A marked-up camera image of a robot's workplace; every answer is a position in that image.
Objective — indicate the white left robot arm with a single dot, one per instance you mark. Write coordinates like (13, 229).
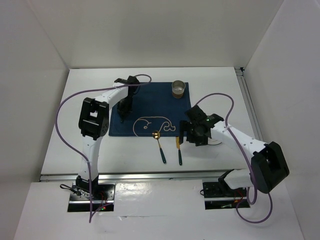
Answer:
(94, 124)

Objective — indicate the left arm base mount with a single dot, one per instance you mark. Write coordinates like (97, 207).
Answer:
(79, 200)

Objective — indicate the aluminium rail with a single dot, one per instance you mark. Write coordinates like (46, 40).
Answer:
(245, 118)
(140, 176)

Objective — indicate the front aluminium rail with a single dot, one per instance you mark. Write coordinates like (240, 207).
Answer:
(140, 176)

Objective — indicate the gold spoon green handle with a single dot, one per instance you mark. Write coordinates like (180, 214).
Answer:
(156, 135)

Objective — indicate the blue whale placemat cloth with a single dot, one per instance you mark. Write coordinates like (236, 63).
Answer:
(153, 108)

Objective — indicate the gold knife green handle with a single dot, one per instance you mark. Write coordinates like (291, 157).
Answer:
(180, 161)

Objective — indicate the right side aluminium rail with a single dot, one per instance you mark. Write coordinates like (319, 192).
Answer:
(245, 118)

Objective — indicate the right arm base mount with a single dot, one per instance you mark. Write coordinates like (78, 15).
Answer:
(219, 196)

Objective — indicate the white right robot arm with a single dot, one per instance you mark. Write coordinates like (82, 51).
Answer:
(267, 164)

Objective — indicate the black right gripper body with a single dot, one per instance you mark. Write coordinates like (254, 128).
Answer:
(193, 136)

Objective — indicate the small metal cup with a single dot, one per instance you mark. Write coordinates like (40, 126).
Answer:
(178, 89)

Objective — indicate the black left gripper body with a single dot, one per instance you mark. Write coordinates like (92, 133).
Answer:
(124, 105)

